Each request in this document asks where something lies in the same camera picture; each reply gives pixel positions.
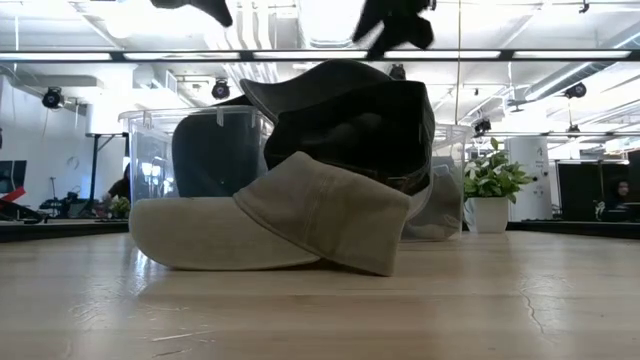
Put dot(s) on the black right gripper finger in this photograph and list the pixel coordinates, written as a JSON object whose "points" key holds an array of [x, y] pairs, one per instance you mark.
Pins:
{"points": [[380, 37], [417, 34]]}

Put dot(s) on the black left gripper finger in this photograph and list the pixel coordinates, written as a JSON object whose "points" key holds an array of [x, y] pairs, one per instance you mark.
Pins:
{"points": [[217, 11]]}

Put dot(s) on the black ceiling spotlight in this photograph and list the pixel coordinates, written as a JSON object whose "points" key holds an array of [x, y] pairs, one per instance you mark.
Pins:
{"points": [[482, 126], [220, 89], [52, 98], [397, 71], [576, 90]]}

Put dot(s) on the clear plastic bin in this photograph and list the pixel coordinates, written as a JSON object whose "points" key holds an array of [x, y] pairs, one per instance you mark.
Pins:
{"points": [[150, 150], [450, 145]]}

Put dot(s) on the green plant in white pot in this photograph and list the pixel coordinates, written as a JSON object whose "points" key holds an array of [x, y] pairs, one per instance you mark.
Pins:
{"points": [[491, 185]]}

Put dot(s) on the white cylinder column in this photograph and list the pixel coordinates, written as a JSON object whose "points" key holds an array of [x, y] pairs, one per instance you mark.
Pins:
{"points": [[535, 165]]}

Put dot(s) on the black desk stand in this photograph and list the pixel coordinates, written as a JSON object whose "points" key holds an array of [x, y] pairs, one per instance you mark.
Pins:
{"points": [[95, 170]]}

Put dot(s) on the person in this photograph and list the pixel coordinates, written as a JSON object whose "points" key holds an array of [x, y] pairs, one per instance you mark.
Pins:
{"points": [[619, 197], [120, 187]]}

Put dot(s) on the small green background plant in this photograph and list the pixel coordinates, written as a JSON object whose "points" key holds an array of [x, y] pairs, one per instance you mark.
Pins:
{"points": [[120, 206]]}

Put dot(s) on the black monitor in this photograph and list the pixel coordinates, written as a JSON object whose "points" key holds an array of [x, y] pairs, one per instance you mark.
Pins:
{"points": [[12, 175], [580, 187]]}

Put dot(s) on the black metal frame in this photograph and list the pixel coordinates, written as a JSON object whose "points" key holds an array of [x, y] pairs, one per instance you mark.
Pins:
{"points": [[245, 55]]}

